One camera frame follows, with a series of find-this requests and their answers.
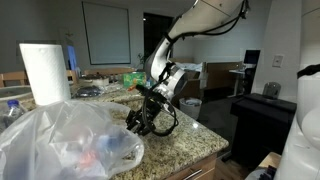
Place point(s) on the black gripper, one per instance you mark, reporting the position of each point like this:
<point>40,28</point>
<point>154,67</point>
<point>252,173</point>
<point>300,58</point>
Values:
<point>154,104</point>

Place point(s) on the clear plastic bag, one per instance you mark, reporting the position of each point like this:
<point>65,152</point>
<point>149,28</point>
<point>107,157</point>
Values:
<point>70,140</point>

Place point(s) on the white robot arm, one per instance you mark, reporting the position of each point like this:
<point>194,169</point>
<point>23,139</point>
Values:
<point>301,155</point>

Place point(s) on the green tissue box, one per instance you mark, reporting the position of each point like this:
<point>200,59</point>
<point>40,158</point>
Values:
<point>134,78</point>

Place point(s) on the white paper towel roll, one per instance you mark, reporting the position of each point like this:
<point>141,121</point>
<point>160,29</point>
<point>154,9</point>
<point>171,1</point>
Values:
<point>46,71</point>

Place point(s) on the black stand cabinet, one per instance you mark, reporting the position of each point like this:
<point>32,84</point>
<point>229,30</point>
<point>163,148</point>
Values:
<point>263,126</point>

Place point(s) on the bottle far left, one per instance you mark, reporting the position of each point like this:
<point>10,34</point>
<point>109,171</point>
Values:
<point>13,110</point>

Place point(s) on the wall outlet plate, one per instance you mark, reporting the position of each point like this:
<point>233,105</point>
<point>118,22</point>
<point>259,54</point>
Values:
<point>277,60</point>

